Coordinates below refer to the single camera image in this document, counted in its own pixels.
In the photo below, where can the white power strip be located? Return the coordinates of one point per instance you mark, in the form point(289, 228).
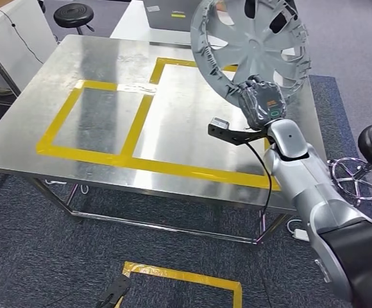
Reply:
point(301, 234)

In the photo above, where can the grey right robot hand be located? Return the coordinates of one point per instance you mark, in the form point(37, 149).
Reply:
point(262, 104)

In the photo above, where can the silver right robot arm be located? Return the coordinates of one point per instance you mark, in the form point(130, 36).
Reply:
point(320, 195)

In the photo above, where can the steel workbench table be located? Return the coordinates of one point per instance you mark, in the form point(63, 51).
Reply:
point(179, 127)

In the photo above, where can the silver wheel hubcap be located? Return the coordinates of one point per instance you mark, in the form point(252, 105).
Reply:
point(253, 46)

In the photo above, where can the white desk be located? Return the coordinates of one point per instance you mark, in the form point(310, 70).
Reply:
point(29, 34)

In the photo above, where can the grey box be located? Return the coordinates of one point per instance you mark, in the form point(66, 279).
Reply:
point(167, 15)

